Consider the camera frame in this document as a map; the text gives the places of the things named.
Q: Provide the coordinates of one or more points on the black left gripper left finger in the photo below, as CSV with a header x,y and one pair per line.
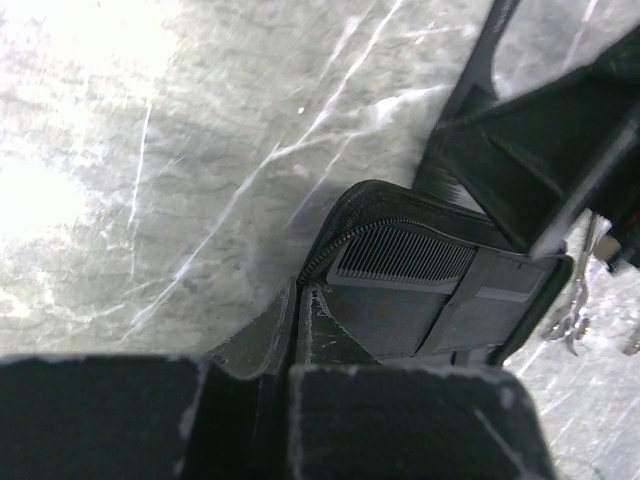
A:
x,y
213,415

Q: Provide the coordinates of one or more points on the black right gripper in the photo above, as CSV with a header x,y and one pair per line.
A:
x,y
534,163

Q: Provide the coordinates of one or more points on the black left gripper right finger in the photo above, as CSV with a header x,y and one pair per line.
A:
x,y
352,418

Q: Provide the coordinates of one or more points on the black handled razor comb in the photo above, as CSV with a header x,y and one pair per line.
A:
x,y
473,91

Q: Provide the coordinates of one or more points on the black zipper tool case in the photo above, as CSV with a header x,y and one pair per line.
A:
x,y
462,328

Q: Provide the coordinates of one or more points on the black straight comb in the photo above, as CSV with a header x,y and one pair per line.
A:
x,y
399,258

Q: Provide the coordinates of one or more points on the silver scissors left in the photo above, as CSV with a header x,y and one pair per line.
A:
x,y
568,323

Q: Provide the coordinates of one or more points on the silver scissors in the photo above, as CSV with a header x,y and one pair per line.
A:
x,y
568,323
632,347

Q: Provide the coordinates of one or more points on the silver scissors right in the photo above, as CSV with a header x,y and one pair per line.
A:
x,y
632,347

